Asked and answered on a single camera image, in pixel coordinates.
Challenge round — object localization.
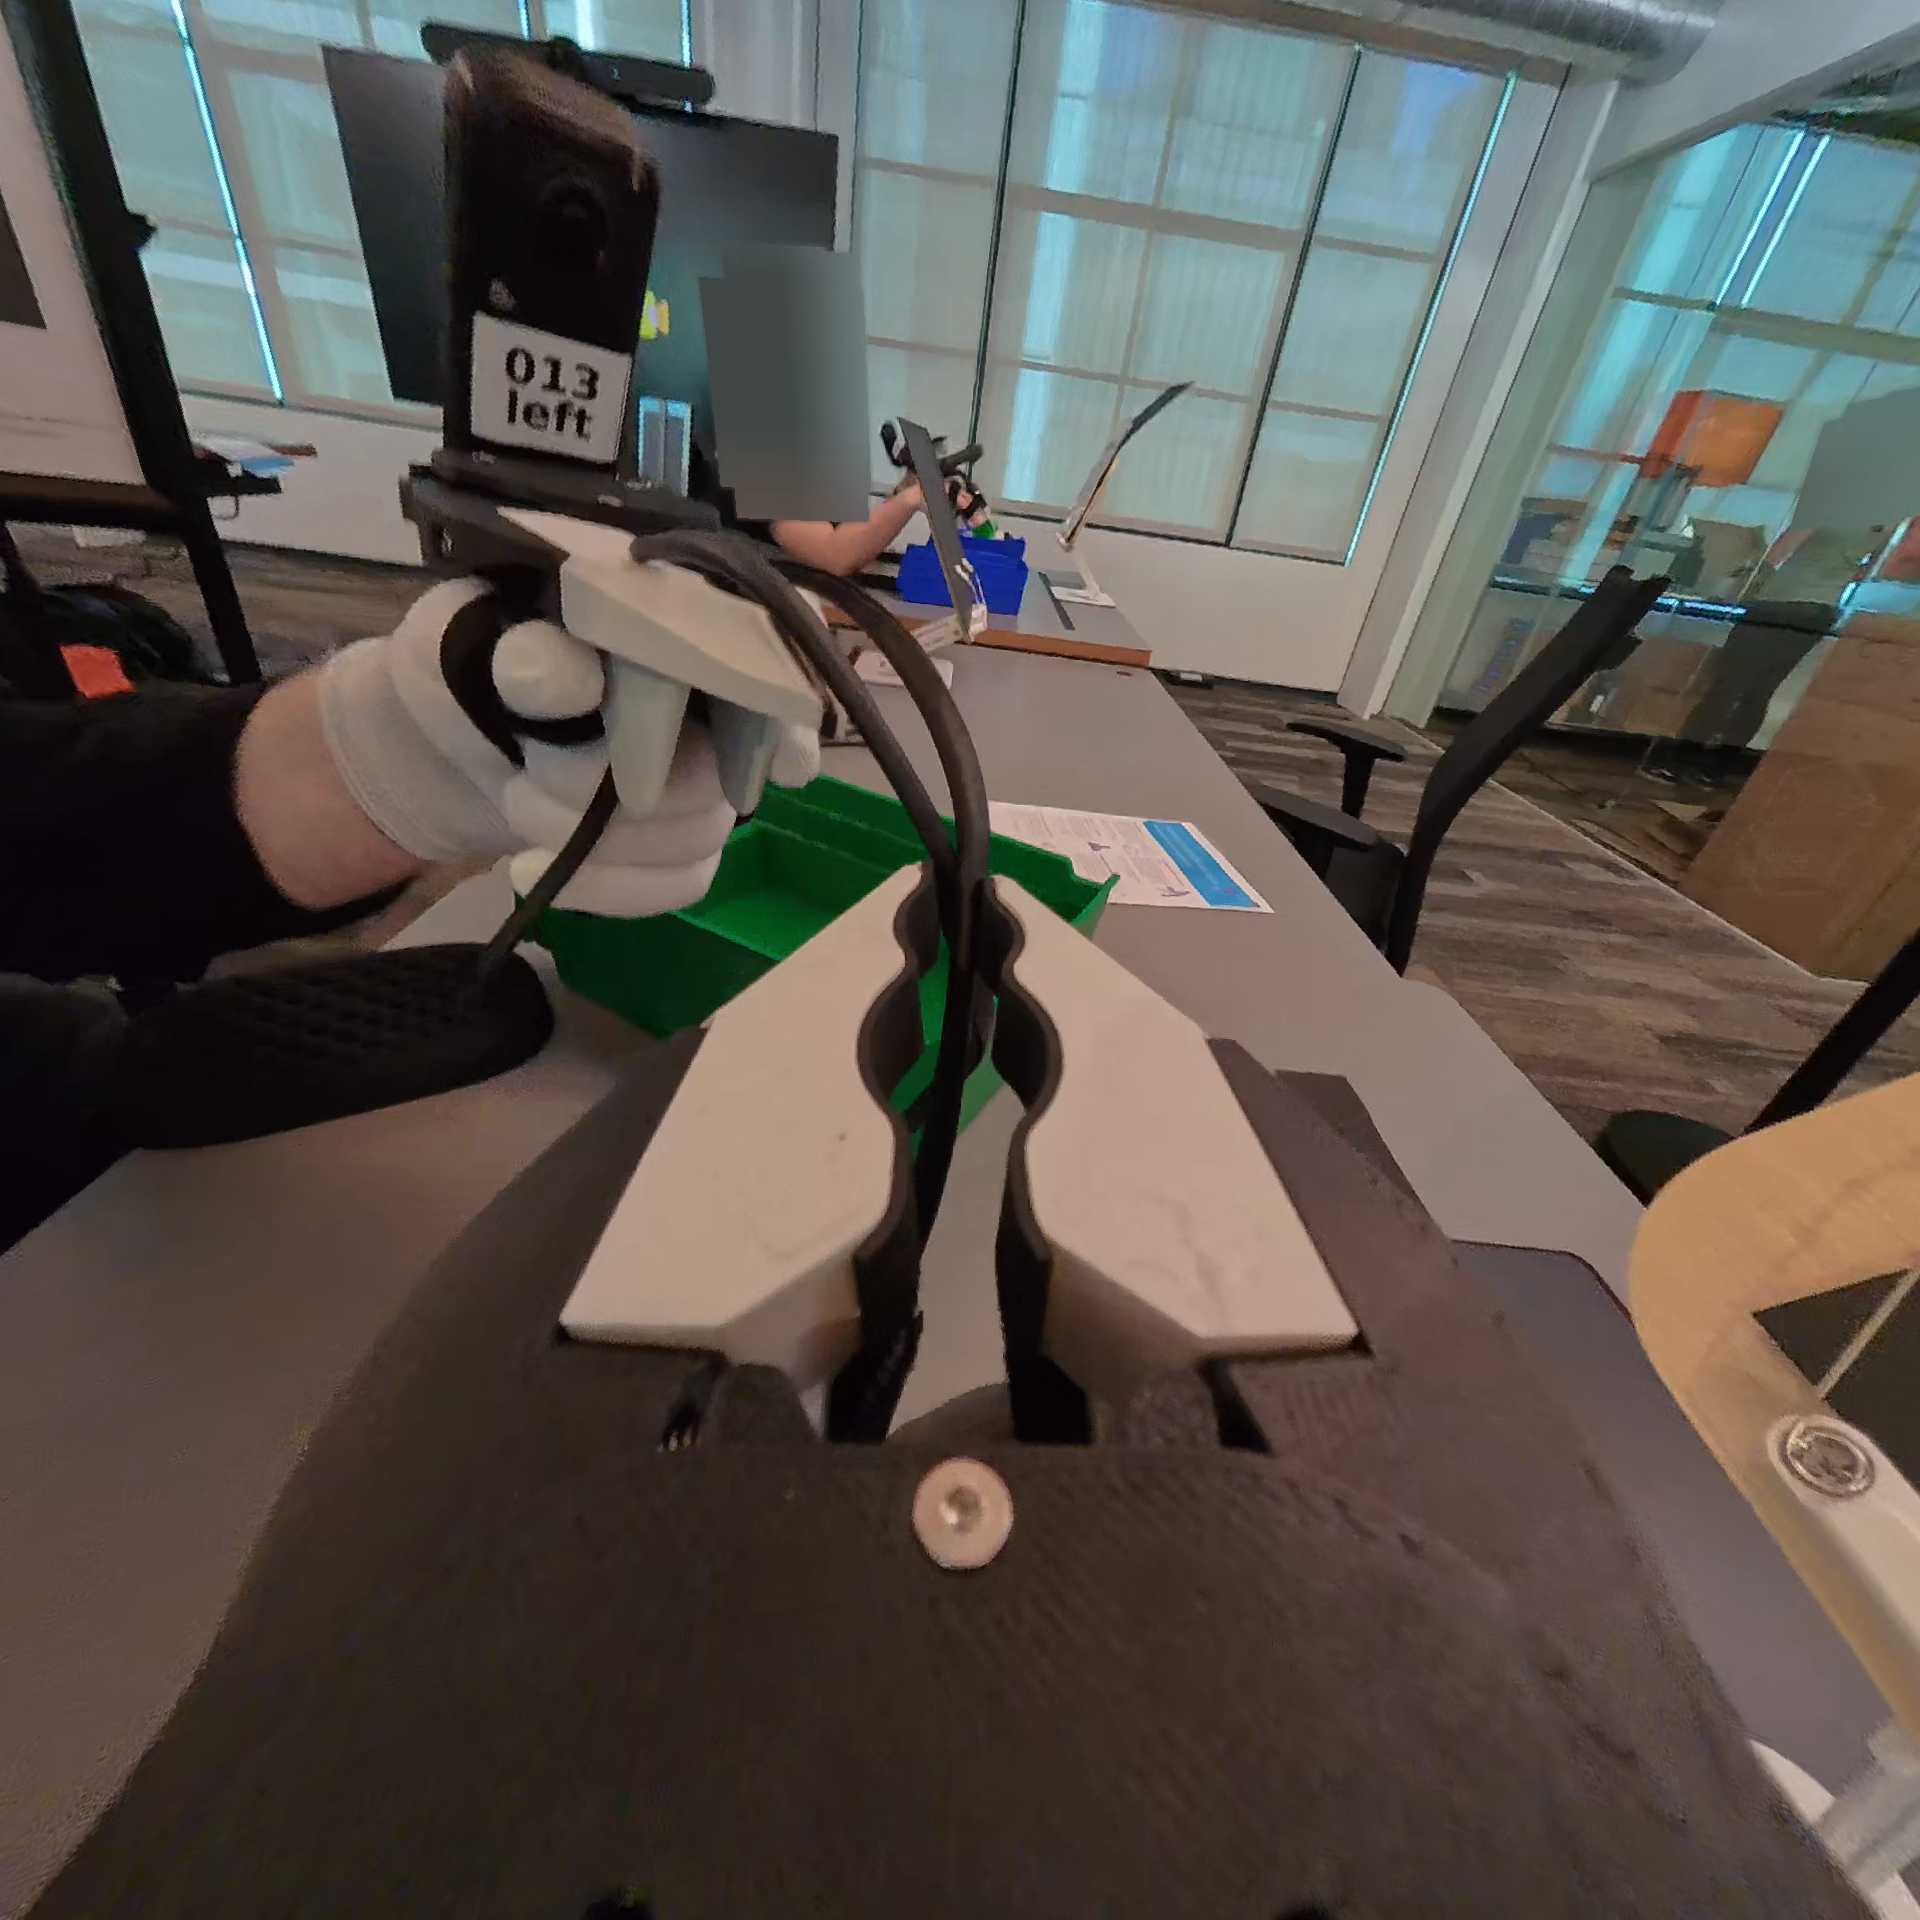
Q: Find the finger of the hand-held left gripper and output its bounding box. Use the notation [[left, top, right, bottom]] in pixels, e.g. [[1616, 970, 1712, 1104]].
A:
[[498, 507, 829, 746]]

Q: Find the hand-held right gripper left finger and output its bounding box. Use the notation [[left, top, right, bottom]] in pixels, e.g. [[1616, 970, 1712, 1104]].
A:
[[556, 865, 933, 1446]]

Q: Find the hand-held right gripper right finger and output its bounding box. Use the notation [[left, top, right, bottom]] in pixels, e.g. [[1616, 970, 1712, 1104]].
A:
[[978, 873, 1363, 1449]]

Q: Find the black rubber cord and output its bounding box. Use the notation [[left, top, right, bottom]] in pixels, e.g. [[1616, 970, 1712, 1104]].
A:
[[480, 529, 999, 1249]]

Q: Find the green plastic bin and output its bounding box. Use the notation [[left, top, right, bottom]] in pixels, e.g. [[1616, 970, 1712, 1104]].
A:
[[533, 772, 1120, 1130]]

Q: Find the person's left forearm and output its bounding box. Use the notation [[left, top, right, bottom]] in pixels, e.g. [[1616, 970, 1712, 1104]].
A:
[[0, 675, 431, 993]]

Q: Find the person's left hand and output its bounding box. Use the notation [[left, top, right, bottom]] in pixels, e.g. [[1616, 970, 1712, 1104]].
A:
[[321, 577, 823, 921]]

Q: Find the black TV screen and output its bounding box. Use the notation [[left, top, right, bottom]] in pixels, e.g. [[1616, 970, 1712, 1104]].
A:
[[322, 47, 841, 438]]

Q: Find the blue plastic bin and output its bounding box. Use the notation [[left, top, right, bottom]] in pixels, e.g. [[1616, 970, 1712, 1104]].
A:
[[896, 532, 1034, 617]]

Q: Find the printed paper sheet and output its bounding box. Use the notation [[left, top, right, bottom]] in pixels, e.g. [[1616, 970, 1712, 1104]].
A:
[[991, 803, 1277, 918]]

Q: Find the black padded armrest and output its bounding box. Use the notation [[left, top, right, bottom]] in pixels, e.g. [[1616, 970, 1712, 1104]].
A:
[[0, 943, 559, 1249]]

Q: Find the slim metal stand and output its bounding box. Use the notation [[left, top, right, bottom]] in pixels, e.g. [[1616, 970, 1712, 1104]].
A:
[[1053, 379, 1197, 553]]

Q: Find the black bag orange patch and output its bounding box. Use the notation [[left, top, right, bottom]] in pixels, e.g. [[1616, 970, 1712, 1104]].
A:
[[0, 583, 204, 706]]

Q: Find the black office chair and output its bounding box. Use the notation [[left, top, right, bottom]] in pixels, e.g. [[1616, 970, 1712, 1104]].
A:
[[1253, 563, 1674, 977]]

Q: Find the black pole with disc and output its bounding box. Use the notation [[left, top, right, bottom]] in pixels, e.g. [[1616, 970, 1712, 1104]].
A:
[[1594, 931, 1920, 1206]]

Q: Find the cardboard box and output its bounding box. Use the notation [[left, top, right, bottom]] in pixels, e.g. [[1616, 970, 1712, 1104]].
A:
[[1680, 612, 1920, 986]]

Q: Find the black video camera bar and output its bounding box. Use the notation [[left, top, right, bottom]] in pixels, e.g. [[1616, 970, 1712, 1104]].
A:
[[420, 24, 719, 111]]

